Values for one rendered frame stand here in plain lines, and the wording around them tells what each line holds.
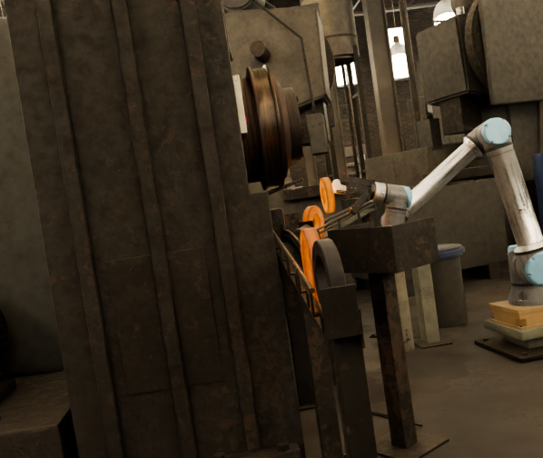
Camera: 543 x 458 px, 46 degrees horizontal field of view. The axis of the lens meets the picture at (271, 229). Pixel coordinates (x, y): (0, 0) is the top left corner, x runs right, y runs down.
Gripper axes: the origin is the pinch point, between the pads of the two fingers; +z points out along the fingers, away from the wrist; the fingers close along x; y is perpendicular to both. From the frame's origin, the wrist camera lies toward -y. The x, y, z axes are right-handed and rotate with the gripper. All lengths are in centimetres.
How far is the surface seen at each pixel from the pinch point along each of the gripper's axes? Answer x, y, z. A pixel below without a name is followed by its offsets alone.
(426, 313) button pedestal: -36, -52, -64
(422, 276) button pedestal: -36, -34, -59
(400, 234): 92, -14, -8
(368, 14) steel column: -807, 345, -161
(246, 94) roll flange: 45, 28, 41
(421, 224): 86, -10, -16
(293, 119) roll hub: 42, 22, 22
